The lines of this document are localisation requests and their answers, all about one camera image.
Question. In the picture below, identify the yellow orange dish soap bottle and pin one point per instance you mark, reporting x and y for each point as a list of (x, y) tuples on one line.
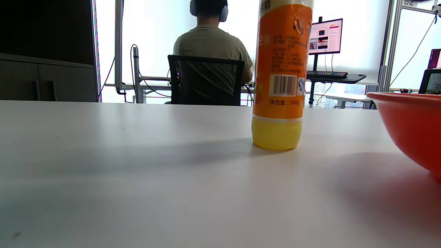
[(279, 69)]

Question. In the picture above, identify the orange plastic bowl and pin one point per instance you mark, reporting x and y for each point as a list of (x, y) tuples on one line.
[(413, 127)]

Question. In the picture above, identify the black mesh office chair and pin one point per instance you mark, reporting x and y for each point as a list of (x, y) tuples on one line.
[(174, 86)]

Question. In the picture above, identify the grey headphones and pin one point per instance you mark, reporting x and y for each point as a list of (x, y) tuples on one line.
[(224, 13)]

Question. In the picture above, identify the black keyboard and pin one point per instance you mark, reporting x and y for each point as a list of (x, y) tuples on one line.
[(327, 74)]

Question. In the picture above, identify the pink bordered computer monitor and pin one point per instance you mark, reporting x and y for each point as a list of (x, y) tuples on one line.
[(325, 36)]

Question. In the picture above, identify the black monitor stand desk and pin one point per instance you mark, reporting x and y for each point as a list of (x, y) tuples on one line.
[(355, 78)]

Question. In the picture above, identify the dark wooden cabinet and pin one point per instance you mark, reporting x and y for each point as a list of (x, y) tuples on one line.
[(44, 75)]

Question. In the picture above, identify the aluminium frame post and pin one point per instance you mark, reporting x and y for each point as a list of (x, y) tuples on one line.
[(390, 62)]

